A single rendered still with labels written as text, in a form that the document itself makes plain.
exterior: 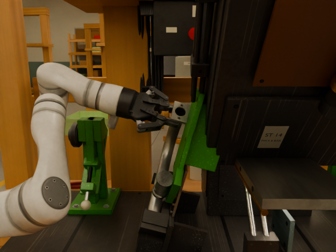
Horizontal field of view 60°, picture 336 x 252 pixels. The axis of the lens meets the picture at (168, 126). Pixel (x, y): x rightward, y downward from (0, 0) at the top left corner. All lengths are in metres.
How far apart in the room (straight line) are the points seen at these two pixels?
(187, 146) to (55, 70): 0.35
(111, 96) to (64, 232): 0.38
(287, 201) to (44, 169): 0.41
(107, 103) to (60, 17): 11.20
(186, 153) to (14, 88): 0.68
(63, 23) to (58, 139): 11.23
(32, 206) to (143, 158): 0.56
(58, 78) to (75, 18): 10.92
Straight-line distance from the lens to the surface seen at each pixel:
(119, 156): 1.04
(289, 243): 0.65
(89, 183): 0.87
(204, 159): 0.64
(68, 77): 0.73
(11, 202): 0.57
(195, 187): 1.10
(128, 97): 0.70
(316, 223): 0.94
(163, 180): 0.64
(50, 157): 0.58
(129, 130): 1.01
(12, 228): 0.59
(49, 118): 0.65
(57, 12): 11.94
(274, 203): 0.49
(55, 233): 0.86
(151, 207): 0.72
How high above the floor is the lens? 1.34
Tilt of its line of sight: 13 degrees down
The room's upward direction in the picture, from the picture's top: straight up
